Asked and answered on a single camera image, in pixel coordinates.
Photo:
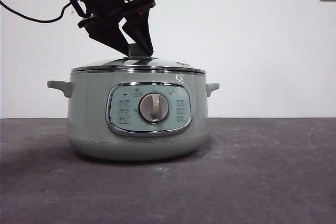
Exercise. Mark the sage green electric cooking pot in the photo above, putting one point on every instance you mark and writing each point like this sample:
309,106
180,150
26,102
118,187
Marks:
86,108

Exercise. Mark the glass lid with green knob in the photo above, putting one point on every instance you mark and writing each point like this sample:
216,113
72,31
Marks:
136,62

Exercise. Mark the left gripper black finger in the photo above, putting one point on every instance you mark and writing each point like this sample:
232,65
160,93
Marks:
140,30
105,30

